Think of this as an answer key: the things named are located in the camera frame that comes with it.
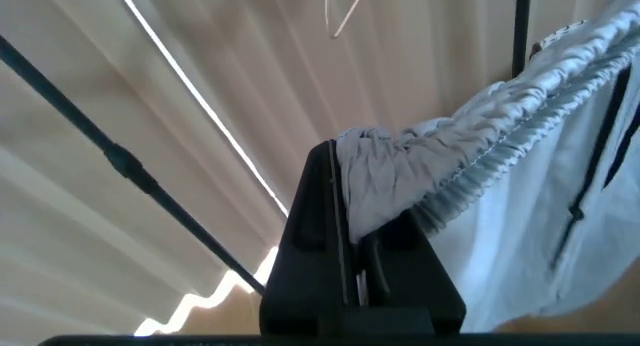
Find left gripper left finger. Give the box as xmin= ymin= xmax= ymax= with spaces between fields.
xmin=258 ymin=139 xmax=359 ymax=336

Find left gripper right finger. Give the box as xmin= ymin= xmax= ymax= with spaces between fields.
xmin=356 ymin=209 xmax=467 ymax=336

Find pale grey shorts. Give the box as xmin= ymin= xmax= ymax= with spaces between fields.
xmin=335 ymin=0 xmax=640 ymax=333

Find black clothes rack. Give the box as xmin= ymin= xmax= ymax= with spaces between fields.
xmin=0 ymin=0 xmax=534 ymax=297

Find beige curtain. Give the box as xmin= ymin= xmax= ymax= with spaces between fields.
xmin=0 ymin=0 xmax=631 ymax=338

